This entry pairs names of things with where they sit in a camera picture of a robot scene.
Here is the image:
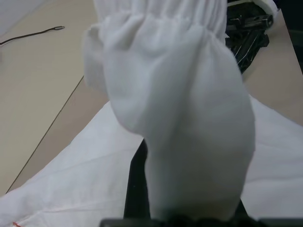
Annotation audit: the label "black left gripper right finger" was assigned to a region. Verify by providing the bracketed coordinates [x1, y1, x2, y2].
[236, 200, 249, 220]

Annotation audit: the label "dark grey hub with cable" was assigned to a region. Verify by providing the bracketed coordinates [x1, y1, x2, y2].
[0, 25, 66, 46]

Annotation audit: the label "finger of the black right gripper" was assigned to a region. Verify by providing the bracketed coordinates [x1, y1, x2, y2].
[236, 30, 270, 74]
[224, 33, 240, 56]

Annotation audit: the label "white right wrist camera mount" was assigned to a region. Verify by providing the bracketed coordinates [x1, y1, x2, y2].
[254, 0, 282, 14]

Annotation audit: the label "white shorts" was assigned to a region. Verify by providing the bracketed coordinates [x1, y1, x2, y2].
[0, 0, 303, 225]

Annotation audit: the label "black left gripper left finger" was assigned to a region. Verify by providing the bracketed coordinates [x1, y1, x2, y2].
[124, 139, 152, 219]

